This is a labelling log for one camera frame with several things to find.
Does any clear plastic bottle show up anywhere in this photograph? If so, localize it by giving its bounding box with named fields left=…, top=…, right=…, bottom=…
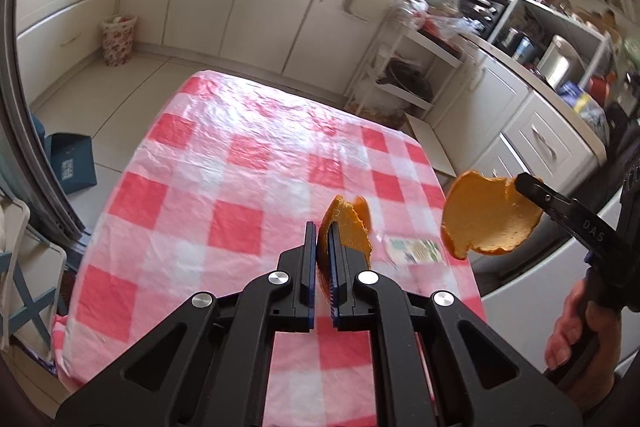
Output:
left=384, top=236, right=444, bottom=267

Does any orange peel piece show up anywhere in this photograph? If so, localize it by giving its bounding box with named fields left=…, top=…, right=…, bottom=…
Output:
left=316, top=195, right=372, bottom=298
left=440, top=171, right=542, bottom=260

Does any right hand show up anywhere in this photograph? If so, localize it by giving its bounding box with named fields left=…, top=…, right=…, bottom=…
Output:
left=543, top=278, right=624, bottom=413

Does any red checkered tablecloth table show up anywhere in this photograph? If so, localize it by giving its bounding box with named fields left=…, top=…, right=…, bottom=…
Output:
left=54, top=70, right=483, bottom=415

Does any white step stool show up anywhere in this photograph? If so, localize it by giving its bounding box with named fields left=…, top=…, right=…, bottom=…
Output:
left=405, top=114, right=457, bottom=179

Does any metal countertop shelf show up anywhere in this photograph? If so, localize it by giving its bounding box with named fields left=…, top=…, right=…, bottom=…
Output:
left=487, top=0, right=615, bottom=89

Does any white storage rack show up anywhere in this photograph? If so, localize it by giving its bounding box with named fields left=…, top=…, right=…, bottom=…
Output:
left=344, top=23, right=465, bottom=129

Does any blue box on floor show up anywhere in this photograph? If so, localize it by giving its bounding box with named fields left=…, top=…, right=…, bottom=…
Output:
left=44, top=132, right=98, bottom=195

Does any blue white folding rack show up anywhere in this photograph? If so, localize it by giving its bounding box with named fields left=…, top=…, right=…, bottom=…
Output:
left=1, top=195, right=66, bottom=362

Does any floral waste basket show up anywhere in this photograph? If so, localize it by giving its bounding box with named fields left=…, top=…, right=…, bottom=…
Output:
left=101, top=15, right=138, bottom=67

